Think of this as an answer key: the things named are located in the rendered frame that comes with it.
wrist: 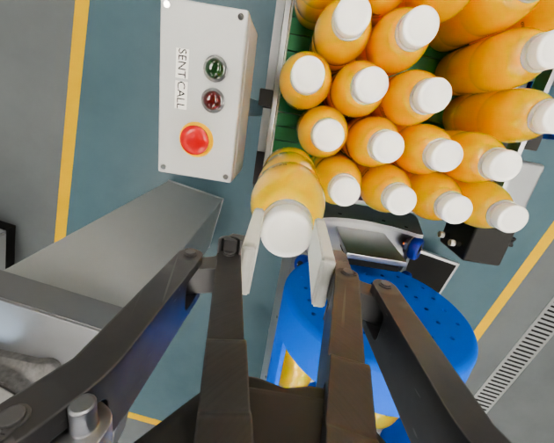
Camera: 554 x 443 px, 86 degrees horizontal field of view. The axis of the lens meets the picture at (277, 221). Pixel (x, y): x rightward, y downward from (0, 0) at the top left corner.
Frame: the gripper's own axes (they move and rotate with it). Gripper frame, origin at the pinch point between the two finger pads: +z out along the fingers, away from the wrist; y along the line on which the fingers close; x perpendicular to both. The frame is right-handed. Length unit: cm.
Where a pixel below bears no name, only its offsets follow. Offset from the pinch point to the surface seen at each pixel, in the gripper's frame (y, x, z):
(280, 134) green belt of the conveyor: -2.5, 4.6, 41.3
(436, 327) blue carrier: 24.0, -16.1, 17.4
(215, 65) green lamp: -10.6, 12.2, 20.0
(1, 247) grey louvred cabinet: -141, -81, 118
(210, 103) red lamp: -10.9, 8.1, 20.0
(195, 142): -12.4, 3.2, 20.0
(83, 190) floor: -104, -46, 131
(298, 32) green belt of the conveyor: -2.2, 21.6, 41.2
